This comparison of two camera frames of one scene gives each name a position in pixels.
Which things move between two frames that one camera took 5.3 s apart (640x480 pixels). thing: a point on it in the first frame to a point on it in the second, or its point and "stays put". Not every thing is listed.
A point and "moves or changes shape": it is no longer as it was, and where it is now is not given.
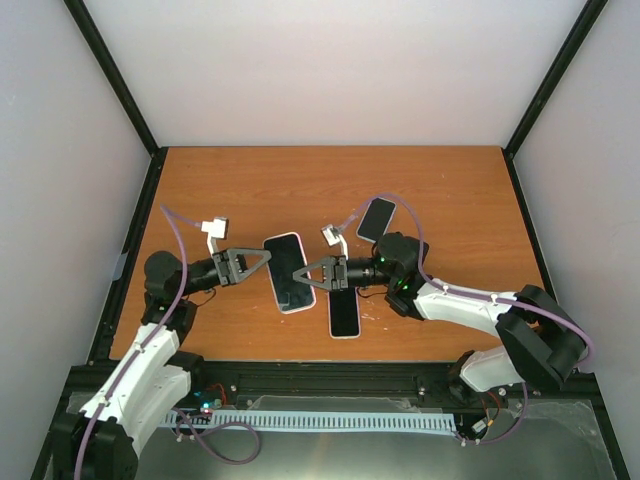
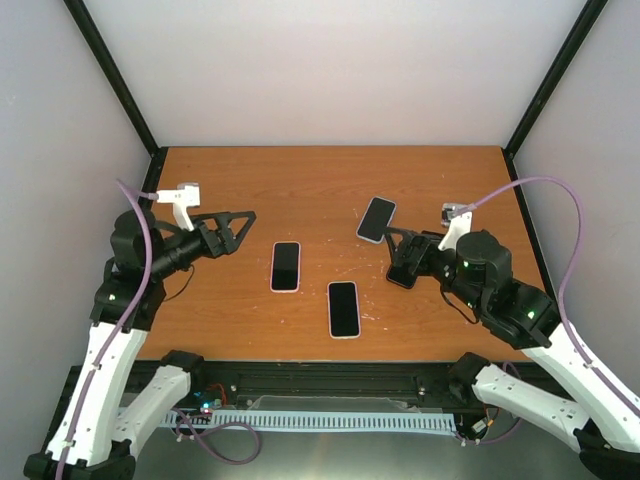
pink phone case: x=287 y=257 moves or changes shape
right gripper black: x=332 y=270 to x=425 y=241
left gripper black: x=231 y=265 to x=228 y=243
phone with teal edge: x=344 y=315 stays put
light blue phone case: x=376 y=220 stays put
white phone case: x=344 y=314 stays put
